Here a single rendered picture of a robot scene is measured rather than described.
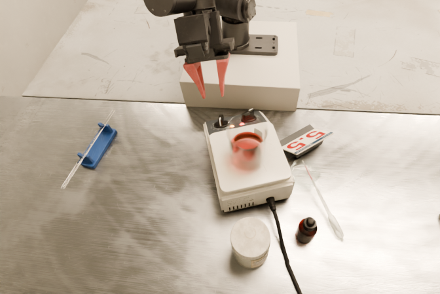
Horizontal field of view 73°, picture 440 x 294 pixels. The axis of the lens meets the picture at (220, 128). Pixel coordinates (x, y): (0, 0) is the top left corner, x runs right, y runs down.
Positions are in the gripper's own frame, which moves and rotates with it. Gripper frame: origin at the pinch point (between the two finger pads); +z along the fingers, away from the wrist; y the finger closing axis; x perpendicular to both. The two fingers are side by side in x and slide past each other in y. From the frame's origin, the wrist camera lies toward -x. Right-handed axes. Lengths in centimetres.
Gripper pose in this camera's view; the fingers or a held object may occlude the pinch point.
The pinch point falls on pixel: (213, 92)
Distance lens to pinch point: 56.4
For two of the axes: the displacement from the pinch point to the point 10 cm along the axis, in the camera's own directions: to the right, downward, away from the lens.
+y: 9.9, -1.0, -1.4
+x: 0.9, -4.0, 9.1
